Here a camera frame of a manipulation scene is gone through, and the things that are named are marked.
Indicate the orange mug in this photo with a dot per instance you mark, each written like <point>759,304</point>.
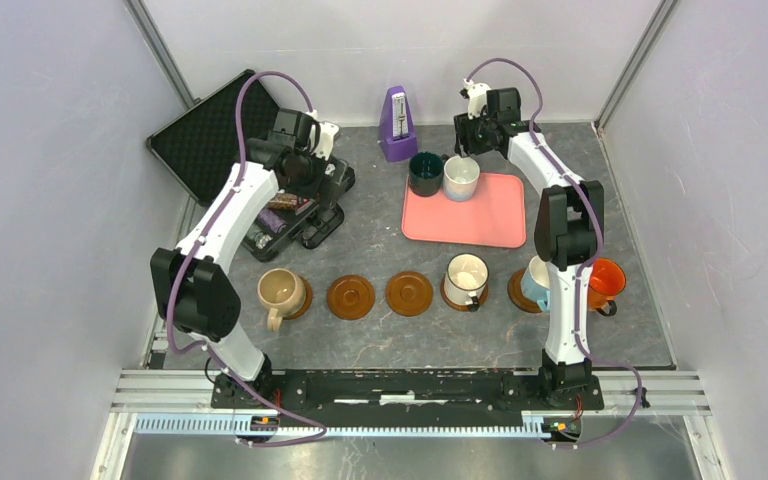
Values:
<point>607,281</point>

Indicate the wooden coaster one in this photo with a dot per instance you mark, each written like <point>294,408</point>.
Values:
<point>308,297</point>

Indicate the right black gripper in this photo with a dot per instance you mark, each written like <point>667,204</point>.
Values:
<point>465,144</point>

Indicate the pink tray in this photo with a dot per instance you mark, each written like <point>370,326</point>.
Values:
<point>495,216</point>

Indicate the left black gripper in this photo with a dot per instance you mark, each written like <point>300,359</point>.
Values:
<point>325,191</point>

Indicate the wooden coaster four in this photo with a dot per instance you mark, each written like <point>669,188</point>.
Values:
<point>464,308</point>

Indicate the white mug black rim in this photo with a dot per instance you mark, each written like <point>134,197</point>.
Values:
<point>466,276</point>

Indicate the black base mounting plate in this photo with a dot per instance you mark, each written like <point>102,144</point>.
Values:
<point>418,398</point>

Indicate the purple metronome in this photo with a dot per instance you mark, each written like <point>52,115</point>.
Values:
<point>396,131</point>

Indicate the wooden coaster two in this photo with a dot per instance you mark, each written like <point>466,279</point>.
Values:
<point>409,293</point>

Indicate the wooden coaster five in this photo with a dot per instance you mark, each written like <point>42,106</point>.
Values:
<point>516,295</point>

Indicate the aluminium frame rail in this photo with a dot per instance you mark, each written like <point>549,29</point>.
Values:
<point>191,402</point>

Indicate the wooden coaster three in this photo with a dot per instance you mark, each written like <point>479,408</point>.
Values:
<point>350,297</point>

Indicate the light blue mug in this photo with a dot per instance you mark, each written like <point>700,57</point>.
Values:
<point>535,284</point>

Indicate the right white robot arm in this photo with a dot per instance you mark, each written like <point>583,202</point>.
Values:
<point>568,235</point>

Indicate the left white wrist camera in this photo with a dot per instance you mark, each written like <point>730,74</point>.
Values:
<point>322,137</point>

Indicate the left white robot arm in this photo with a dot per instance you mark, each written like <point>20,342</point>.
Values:
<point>191,286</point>

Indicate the dark green mug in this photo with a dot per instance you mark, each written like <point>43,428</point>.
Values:
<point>425,173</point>

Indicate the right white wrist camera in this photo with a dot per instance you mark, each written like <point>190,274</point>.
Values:
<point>476,96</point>

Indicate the beige ceramic mug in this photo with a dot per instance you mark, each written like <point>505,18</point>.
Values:
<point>281,292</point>

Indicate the black poker chip case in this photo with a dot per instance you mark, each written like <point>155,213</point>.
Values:
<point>200,147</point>

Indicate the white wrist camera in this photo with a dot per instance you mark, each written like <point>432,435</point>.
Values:
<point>322,137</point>
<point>476,96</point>

